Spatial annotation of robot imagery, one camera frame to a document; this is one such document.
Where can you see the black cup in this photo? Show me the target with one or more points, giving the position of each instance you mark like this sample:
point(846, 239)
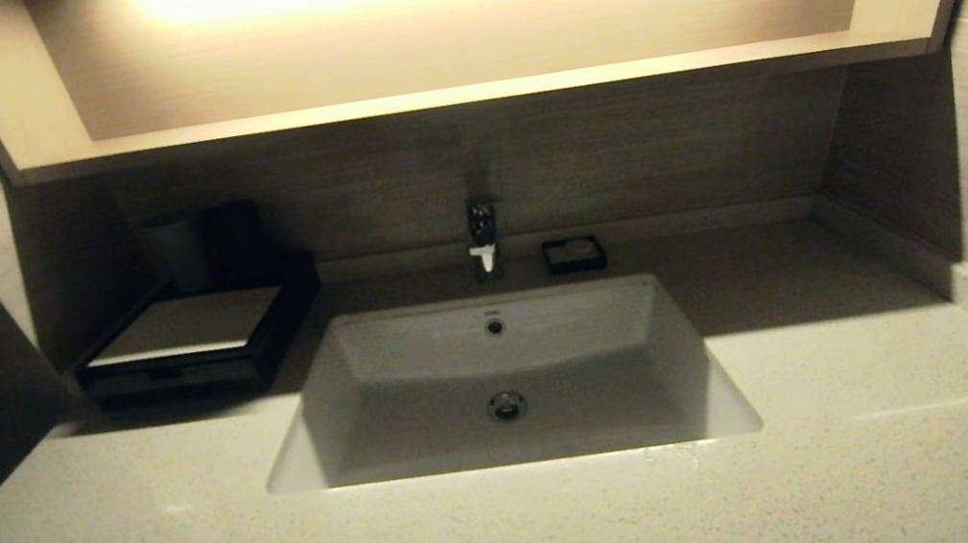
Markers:
point(239, 242)

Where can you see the black amenity drawer box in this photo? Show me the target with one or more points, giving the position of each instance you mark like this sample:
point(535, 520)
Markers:
point(192, 326)

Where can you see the chrome faucet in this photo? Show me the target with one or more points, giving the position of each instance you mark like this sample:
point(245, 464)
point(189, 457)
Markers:
point(482, 223)

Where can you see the black soap dish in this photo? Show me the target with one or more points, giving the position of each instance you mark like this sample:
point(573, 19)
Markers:
point(576, 268)

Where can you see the white sink basin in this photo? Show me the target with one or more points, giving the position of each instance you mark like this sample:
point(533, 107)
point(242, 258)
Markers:
point(553, 338)

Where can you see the chrome sink drain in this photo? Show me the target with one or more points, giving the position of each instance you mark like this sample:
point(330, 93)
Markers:
point(507, 406)

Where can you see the grey cup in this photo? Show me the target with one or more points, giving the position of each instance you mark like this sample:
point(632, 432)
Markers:
point(180, 252)

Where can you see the wooden wall shelf niche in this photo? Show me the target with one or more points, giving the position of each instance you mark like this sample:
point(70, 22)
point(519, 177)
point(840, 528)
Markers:
point(9, 94)

